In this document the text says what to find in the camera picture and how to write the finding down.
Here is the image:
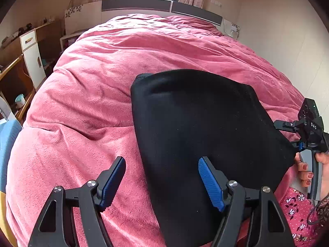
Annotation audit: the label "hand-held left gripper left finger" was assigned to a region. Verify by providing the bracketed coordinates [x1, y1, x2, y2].
[28, 156, 127, 247]

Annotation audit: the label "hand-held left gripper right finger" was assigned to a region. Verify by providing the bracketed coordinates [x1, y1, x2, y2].
[198, 156, 296, 247]

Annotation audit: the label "black pants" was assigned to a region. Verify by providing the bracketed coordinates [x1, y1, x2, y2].
[130, 69, 297, 247]

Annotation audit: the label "person's right forearm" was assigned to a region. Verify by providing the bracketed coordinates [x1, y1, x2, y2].
[317, 192, 329, 227]

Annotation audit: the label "person's right hand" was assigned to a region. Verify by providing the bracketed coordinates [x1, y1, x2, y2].
[294, 152, 329, 188]

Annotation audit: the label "pink floral clothing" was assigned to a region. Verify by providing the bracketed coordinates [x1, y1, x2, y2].
[279, 187, 325, 247]

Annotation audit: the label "pink blanket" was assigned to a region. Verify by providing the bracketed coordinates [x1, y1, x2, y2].
[5, 14, 306, 247]

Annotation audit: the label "blue cloth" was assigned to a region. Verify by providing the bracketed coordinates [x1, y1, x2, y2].
[0, 120, 23, 191]

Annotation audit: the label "wooden shelf unit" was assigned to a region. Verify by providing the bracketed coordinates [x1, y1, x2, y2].
[0, 20, 63, 124]

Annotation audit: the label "white cabinet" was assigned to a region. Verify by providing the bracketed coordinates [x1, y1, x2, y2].
[20, 29, 47, 88]

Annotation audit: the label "white nightstand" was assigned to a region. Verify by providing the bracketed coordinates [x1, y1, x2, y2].
[60, 30, 86, 50]

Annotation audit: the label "dark and white headboard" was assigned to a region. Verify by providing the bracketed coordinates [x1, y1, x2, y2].
[64, 0, 241, 41]

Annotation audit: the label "black cable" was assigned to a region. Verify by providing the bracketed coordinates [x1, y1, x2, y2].
[306, 200, 325, 225]

